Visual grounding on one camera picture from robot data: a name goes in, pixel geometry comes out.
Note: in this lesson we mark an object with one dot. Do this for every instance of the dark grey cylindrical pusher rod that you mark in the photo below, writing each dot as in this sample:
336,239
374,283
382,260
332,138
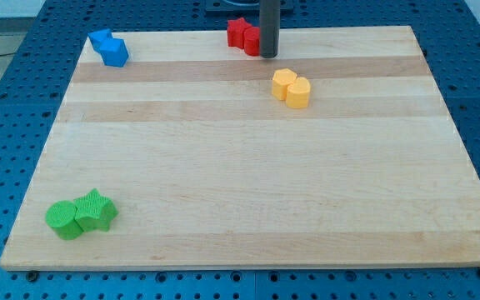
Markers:
269,28

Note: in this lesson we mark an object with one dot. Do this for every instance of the yellow hexagon block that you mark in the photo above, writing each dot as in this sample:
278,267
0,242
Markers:
281,79

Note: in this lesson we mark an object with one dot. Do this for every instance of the light wooden board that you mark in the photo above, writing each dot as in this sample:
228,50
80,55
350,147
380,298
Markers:
208,170

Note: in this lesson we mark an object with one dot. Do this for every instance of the red cylinder block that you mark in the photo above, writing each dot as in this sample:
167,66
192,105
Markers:
251,41

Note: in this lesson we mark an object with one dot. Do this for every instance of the red star block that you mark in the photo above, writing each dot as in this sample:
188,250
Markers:
235,32

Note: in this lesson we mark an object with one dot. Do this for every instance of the blue cube block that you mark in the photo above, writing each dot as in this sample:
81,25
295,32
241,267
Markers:
98,37

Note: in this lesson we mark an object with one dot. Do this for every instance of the green star block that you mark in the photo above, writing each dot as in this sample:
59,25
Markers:
94,211

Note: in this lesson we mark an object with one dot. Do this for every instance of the green cylinder block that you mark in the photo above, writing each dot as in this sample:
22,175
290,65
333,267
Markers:
60,217

